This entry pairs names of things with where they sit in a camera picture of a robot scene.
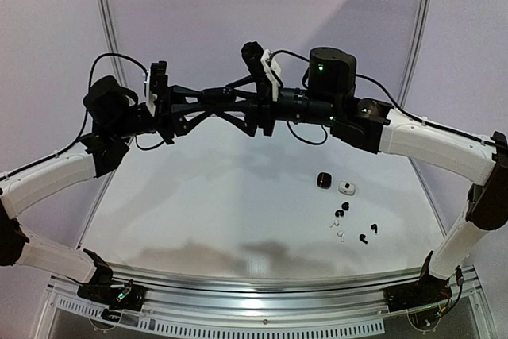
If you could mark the black oval charging case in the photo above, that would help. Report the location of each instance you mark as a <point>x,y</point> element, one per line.
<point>217,95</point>

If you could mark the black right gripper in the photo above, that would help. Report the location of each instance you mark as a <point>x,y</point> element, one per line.
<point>264,105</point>

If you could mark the right aluminium wall post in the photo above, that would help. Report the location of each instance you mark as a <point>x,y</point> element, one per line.
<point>416,39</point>

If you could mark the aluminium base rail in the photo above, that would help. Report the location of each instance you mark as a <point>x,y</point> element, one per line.
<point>192,306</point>

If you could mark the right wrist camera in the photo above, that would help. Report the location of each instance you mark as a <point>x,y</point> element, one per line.
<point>264,70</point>

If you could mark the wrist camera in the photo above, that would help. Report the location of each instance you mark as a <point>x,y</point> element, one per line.
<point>156,87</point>
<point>264,70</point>

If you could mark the small black charging case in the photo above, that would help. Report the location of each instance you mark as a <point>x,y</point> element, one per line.
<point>324,180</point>

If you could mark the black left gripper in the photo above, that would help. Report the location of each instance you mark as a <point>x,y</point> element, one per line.
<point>169,117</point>

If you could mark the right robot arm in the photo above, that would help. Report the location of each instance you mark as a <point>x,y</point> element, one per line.
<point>327,98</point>

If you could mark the small white charging case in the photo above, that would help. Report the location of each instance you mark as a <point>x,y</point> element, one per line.
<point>346,188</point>

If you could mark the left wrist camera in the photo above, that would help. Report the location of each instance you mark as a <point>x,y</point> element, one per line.
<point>156,87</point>

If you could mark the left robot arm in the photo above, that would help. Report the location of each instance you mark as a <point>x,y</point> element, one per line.
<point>117,115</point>

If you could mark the aluminium wall post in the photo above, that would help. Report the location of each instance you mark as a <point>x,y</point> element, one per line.
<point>416,39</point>
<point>108,25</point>

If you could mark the left aluminium wall post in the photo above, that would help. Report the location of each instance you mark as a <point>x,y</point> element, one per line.
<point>108,25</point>

